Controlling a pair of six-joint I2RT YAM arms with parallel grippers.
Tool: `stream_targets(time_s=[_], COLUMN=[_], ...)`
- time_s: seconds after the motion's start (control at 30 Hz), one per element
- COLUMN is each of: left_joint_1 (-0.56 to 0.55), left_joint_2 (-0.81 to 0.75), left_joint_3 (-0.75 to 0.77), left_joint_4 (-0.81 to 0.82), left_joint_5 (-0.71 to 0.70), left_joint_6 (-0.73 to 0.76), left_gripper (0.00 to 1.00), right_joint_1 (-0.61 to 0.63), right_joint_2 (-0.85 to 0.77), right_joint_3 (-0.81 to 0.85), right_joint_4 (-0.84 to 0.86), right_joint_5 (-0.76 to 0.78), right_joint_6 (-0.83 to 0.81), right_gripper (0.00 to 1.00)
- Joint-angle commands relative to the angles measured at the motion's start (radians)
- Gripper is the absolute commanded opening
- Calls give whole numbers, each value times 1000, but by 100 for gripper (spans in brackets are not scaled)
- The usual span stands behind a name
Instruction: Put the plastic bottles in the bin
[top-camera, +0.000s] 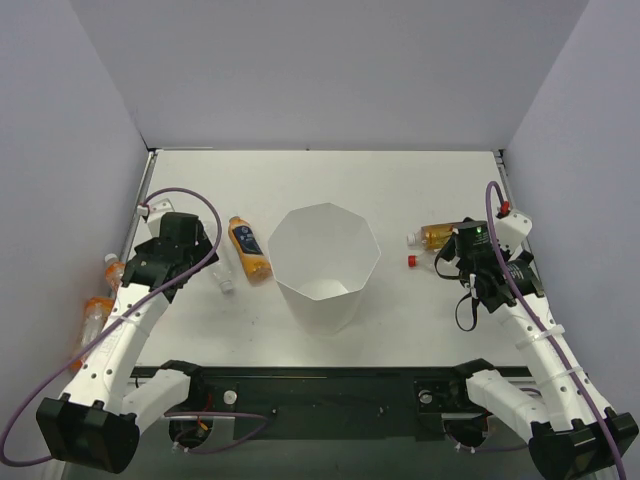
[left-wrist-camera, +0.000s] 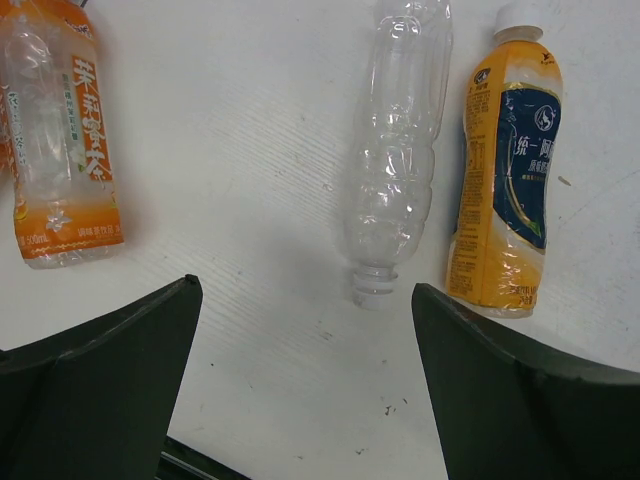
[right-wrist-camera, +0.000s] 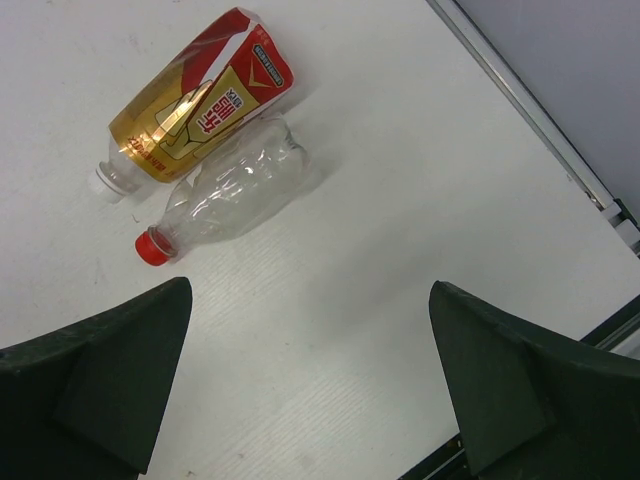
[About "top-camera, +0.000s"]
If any amber tea bottle white cap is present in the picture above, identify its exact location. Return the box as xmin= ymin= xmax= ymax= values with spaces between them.
xmin=406 ymin=223 xmax=454 ymax=251

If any red gold label bottle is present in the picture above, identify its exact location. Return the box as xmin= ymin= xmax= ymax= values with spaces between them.
xmin=407 ymin=250 xmax=456 ymax=275

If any clear plastic bottle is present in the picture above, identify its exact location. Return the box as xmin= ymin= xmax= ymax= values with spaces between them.
xmin=202 ymin=219 xmax=235 ymax=294

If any orange juice bottle blue label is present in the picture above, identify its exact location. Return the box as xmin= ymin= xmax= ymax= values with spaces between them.
xmin=228 ymin=216 xmax=272 ymax=285

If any orange label bottle table corner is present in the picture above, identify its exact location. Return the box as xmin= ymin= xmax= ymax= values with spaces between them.
xmin=71 ymin=296 xmax=114 ymax=357

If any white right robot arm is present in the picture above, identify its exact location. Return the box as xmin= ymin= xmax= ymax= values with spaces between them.
xmin=436 ymin=220 xmax=639 ymax=479

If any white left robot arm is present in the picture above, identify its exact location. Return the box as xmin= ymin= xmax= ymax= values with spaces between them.
xmin=36 ymin=211 xmax=218 ymax=474

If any white plastic bin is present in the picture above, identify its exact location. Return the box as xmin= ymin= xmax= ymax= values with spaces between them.
xmin=268 ymin=203 xmax=381 ymax=335

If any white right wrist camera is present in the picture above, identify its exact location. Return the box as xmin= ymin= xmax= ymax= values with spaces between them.
xmin=494 ymin=201 xmax=533 ymax=260

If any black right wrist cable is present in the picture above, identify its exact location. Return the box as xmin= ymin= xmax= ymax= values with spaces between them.
xmin=433 ymin=244 xmax=484 ymax=332

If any aluminium table edge rail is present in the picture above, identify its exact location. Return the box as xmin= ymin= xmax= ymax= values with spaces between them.
xmin=119 ymin=149 xmax=158 ymax=262

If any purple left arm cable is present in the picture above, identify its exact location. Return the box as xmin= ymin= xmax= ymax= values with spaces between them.
xmin=0 ymin=186 xmax=223 ymax=464

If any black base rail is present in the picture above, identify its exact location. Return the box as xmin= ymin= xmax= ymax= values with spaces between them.
xmin=127 ymin=365 xmax=541 ymax=442

